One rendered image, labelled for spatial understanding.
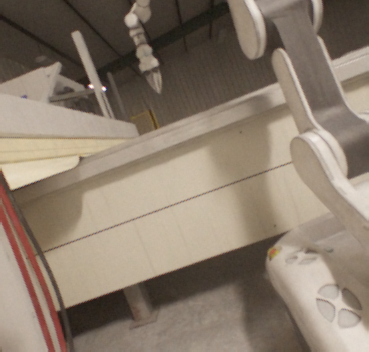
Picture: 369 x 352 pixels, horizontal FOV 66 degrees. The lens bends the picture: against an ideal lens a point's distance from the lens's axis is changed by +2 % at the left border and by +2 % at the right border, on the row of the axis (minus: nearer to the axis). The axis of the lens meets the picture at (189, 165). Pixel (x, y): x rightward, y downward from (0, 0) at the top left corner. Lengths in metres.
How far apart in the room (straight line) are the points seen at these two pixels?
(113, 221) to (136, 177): 0.22
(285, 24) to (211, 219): 0.78
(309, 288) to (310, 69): 0.55
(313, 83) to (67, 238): 1.15
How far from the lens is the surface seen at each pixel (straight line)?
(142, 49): 1.59
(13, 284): 1.22
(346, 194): 0.72
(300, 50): 0.86
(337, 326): 0.77
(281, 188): 1.26
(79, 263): 1.43
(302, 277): 0.80
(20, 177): 1.13
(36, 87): 4.34
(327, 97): 0.85
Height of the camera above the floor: 0.75
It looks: 4 degrees down
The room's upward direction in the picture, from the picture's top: 21 degrees counter-clockwise
